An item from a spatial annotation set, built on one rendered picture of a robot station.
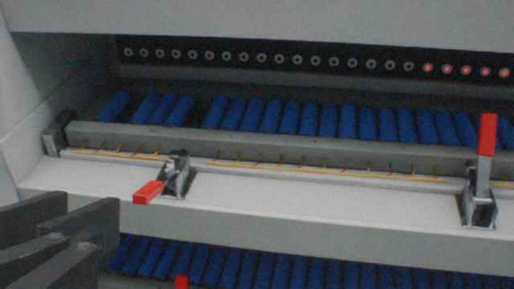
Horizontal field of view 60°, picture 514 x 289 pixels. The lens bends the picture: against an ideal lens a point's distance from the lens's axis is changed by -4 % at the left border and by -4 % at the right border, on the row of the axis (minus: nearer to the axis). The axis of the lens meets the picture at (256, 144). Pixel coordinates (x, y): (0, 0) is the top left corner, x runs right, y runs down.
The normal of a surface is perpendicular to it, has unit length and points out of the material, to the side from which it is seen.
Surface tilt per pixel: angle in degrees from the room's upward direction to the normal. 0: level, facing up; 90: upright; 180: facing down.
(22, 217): 90
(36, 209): 90
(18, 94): 90
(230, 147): 110
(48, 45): 90
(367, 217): 20
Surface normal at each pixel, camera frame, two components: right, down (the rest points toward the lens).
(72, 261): 0.07, -0.99
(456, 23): -0.18, 0.57
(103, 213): 0.98, 0.08
